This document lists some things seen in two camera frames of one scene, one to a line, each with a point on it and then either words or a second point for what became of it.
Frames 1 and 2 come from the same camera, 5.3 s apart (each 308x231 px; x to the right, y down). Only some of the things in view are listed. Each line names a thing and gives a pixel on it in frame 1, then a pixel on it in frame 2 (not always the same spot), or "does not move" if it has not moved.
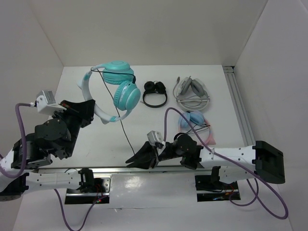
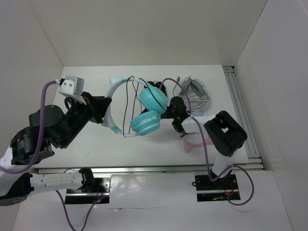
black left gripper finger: x=86 y=121 to x=97 y=118
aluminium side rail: x=246 y=133 does not move
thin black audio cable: x=134 y=82 to x=141 y=101
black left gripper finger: x=85 y=109 to x=99 y=105
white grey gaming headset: x=191 y=94 does not move
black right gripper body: x=167 y=153 to x=166 y=115
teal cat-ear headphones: x=127 y=94 to x=153 y=101
